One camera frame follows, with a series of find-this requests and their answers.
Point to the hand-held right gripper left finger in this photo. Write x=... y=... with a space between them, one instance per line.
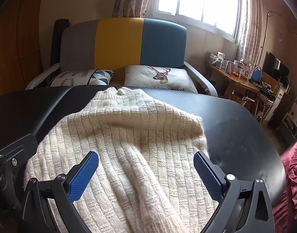
x=83 y=177

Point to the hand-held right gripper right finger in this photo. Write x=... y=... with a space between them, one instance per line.
x=207 y=177

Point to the cream knit sweater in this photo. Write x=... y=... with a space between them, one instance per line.
x=138 y=138

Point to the pink ruffled bedcover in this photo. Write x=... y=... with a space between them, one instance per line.
x=294 y=174

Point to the wooden desk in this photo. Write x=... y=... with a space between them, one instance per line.
x=235 y=83

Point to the wooden wardrobe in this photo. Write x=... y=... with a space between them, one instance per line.
x=17 y=41

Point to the geometric print pillow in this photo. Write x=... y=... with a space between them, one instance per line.
x=90 y=77

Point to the wooden side cabinet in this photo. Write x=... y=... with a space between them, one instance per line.
x=284 y=102

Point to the clear container with oranges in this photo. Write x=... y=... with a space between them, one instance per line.
x=234 y=70

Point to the white glass jar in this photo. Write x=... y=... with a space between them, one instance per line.
x=213 y=58
x=220 y=63

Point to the white deer print pillow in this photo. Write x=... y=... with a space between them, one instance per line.
x=143 y=77

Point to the black monitor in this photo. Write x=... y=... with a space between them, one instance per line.
x=274 y=65

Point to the grey yellow blue sofa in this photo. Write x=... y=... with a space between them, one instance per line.
x=119 y=41

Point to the large barred window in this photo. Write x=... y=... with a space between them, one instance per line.
x=199 y=0

